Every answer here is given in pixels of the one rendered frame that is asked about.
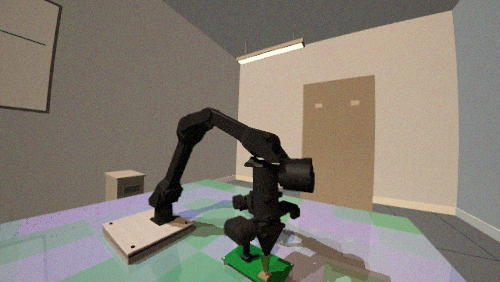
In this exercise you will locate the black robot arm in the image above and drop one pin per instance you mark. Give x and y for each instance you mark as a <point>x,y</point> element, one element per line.
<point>291,174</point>

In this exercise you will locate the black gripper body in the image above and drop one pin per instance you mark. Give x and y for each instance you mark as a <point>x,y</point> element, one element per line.
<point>266,210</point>

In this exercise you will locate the green circuit board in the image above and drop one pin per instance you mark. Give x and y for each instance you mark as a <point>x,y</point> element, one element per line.
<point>249,259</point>

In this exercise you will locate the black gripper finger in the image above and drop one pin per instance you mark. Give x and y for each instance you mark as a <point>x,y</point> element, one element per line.
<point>265,241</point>
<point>276,232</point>

